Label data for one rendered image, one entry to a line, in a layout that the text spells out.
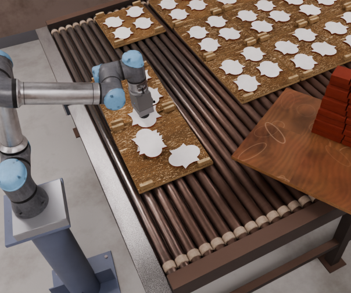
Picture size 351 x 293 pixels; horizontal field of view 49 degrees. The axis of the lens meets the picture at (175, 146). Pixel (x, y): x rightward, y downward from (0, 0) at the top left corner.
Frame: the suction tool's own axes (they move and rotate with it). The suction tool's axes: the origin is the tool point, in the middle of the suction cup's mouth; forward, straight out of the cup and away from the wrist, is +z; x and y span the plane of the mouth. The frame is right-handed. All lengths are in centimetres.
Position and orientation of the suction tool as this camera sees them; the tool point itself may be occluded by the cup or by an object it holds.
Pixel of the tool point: (144, 117)
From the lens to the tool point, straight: 166.7
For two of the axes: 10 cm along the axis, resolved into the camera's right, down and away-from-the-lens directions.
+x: -8.6, 4.2, -2.8
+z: 0.9, 6.7, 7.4
